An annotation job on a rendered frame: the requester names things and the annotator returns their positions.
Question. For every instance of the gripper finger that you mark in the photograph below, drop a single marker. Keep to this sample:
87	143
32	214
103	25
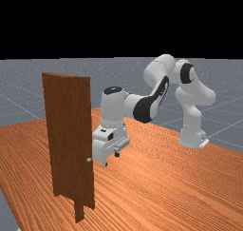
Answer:
117	153
104	163

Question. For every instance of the brown door leaf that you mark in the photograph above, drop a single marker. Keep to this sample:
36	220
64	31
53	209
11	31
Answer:
89	120

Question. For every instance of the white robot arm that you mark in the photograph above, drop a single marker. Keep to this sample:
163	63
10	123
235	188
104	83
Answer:
193	92

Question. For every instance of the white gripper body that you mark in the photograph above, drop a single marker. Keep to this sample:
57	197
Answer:
106	143

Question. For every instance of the brown door frame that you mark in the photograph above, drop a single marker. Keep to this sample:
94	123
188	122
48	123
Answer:
79	214

